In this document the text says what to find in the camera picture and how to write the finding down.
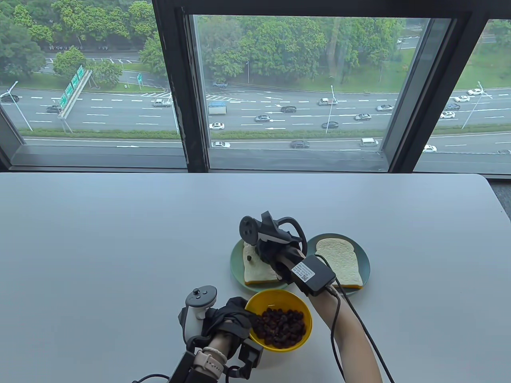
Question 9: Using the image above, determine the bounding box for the person's left forearm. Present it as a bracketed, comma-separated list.
[208, 331, 240, 355]

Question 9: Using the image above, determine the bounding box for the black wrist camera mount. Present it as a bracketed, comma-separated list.
[226, 337, 265, 379]

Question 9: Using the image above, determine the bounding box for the green road sign gantry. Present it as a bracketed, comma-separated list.
[58, 65, 93, 120]

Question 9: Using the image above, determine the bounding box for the white street lamp post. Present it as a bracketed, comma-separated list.
[325, 85, 338, 134]
[0, 81, 33, 132]
[462, 81, 493, 129]

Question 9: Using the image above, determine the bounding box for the person's right hand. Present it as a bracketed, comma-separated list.
[255, 239, 305, 286]

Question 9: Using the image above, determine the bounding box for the grey motion controller with strap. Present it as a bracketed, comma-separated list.
[239, 211, 308, 256]
[178, 286, 218, 344]

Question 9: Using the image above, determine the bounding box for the white toast slice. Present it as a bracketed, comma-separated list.
[243, 239, 290, 286]
[315, 238, 364, 288]

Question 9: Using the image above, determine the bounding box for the blue round plate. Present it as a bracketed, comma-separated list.
[305, 233, 370, 296]

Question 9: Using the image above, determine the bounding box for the yellow bowl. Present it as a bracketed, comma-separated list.
[244, 289, 313, 353]

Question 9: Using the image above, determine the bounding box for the heap of dried cranberries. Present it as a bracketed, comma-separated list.
[252, 307, 307, 348]

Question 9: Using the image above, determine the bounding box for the person's left hand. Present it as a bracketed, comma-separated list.
[202, 296, 256, 347]

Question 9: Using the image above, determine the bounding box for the beige wrist watch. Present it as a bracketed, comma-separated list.
[194, 346, 228, 377]

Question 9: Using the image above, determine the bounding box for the person's right forearm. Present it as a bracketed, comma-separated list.
[279, 248, 383, 383]

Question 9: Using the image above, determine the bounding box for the green round plate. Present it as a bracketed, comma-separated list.
[230, 235, 296, 291]

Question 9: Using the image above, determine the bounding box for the dark window frame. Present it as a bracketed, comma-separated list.
[0, 0, 511, 176]

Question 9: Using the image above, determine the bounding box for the black box with white label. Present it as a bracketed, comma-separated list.
[170, 350, 200, 383]
[291, 255, 337, 296]

